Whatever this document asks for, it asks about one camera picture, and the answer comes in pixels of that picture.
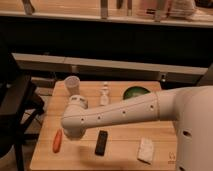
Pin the orange-red pepper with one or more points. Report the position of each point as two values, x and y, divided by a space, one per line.
57 141

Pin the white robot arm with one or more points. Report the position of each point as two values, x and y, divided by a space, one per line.
190 107

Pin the green ceramic bowl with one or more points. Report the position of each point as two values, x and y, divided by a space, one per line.
134 91

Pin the small white bottle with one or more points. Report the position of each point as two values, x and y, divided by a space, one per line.
104 98

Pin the white paper cup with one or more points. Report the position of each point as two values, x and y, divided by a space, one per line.
72 84

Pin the black rectangular remote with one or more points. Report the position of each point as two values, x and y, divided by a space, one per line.
101 143

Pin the white crumpled cloth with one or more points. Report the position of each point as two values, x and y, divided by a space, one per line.
146 150

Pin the black chair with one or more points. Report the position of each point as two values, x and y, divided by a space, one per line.
19 105

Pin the grey metal rail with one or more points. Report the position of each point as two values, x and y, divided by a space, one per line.
110 68

